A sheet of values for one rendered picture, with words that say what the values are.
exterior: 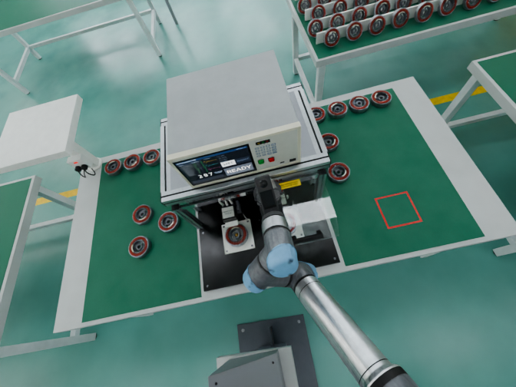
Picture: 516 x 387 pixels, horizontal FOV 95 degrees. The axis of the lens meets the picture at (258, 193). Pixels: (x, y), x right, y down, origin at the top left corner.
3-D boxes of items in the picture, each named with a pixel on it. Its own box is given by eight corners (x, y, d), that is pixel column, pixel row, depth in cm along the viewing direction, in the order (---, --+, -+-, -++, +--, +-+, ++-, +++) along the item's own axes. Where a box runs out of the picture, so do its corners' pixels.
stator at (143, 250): (150, 234, 129) (147, 232, 125) (153, 253, 124) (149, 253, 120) (131, 241, 129) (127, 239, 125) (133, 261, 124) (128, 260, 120)
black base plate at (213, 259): (339, 262, 108) (340, 262, 106) (205, 291, 112) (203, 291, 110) (310, 175, 128) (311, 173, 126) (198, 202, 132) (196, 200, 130)
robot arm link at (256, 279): (276, 296, 69) (297, 276, 63) (243, 295, 64) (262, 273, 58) (269, 271, 75) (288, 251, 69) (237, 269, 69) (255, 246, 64)
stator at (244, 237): (250, 244, 114) (249, 243, 111) (228, 249, 115) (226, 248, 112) (246, 223, 119) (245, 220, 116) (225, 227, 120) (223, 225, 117)
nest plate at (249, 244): (255, 248, 114) (255, 247, 113) (225, 254, 115) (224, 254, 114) (249, 219, 121) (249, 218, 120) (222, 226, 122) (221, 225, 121)
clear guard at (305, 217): (339, 236, 88) (342, 231, 82) (276, 249, 89) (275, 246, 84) (314, 163, 102) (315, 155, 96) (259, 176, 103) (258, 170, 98)
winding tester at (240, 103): (301, 161, 91) (301, 126, 72) (192, 188, 93) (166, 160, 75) (278, 91, 108) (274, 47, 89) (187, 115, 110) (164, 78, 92)
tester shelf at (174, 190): (329, 167, 93) (331, 160, 89) (166, 206, 97) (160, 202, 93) (300, 89, 112) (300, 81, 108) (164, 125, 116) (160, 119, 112)
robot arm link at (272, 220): (259, 228, 62) (290, 221, 62) (258, 216, 66) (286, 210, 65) (266, 246, 67) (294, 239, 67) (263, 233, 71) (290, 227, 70)
